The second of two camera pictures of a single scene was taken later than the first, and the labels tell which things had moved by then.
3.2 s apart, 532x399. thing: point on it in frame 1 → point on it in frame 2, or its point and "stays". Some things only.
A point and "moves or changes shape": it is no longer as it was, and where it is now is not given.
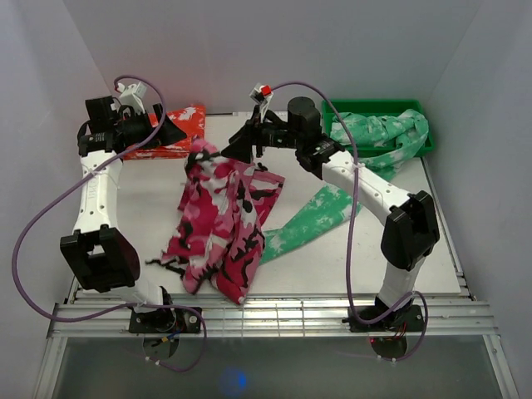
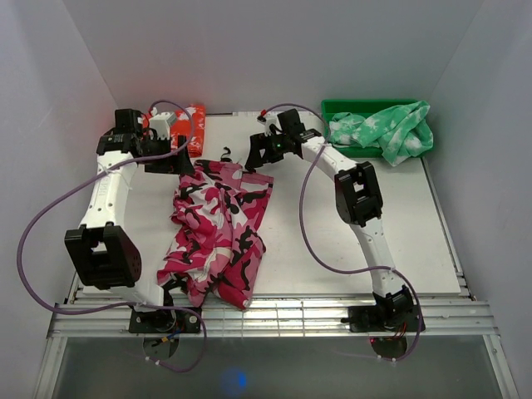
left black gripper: [168, 134] → [182, 165]
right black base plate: [406, 318] stays
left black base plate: [165, 321] stays
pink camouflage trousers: [225, 205] moves or changes shape
